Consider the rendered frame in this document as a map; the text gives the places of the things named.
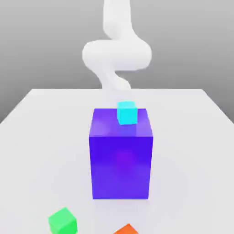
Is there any small orange cube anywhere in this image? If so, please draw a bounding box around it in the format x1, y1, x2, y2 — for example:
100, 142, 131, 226
112, 223, 140, 234

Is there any large purple box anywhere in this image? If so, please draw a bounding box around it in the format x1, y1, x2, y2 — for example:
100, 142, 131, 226
89, 108, 154, 200

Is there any small green cube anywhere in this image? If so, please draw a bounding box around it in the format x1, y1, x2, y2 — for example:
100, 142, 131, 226
48, 207, 78, 234

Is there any small cyan cube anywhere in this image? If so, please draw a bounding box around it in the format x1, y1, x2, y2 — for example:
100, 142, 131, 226
117, 101, 138, 126

